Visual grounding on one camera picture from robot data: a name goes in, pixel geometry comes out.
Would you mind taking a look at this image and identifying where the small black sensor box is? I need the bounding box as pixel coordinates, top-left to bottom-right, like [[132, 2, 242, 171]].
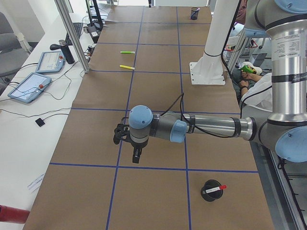
[[35, 118, 45, 127]]

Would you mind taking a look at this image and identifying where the aluminium frame post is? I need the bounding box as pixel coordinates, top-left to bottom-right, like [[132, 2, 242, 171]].
[[54, 0, 90, 73]]

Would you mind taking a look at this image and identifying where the far teach pendant tablet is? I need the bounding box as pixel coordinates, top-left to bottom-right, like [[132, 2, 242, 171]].
[[35, 51, 66, 74]]

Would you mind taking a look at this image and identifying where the black water bottle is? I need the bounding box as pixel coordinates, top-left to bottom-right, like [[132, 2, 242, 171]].
[[59, 39, 75, 64]]

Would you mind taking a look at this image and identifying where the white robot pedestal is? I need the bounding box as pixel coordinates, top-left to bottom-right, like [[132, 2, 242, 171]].
[[189, 0, 240, 85]]

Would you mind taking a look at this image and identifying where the teach pendant tablet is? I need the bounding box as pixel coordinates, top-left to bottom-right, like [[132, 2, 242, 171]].
[[8, 72, 52, 104], [35, 51, 66, 74]]

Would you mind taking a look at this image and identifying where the near teach pendant tablet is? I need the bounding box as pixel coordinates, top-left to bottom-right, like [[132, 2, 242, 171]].
[[8, 72, 52, 104]]

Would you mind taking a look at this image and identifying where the yellow highlighter pen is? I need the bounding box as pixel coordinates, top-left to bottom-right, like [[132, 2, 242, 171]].
[[119, 65, 135, 70]]

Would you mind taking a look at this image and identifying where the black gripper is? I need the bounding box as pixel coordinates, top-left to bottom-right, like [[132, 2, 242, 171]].
[[131, 141, 148, 163]]

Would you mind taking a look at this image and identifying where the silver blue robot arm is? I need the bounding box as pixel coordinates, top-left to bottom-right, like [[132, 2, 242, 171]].
[[127, 0, 307, 163]]

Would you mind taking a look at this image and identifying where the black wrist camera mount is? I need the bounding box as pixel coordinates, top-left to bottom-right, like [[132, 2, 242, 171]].
[[113, 117, 131, 145]]

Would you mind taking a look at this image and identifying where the black keyboard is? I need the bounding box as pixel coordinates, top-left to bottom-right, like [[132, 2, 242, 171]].
[[64, 22, 84, 46]]

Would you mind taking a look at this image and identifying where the near black mesh cup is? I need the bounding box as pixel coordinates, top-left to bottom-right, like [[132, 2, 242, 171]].
[[201, 179, 227, 202]]

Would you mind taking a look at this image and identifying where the red capped white marker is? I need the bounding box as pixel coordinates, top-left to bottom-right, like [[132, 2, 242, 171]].
[[203, 185, 227, 194]]

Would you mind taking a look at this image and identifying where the red fire extinguisher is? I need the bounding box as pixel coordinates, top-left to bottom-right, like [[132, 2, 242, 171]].
[[0, 205, 30, 224]]

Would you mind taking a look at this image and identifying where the green highlighter pen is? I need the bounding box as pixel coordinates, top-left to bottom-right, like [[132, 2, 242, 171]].
[[120, 51, 135, 54]]

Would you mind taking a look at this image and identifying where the seated person in white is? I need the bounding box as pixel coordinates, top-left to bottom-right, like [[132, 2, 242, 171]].
[[235, 61, 272, 110]]

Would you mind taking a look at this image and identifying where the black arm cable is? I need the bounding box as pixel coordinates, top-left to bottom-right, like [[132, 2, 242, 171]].
[[160, 92, 238, 138]]

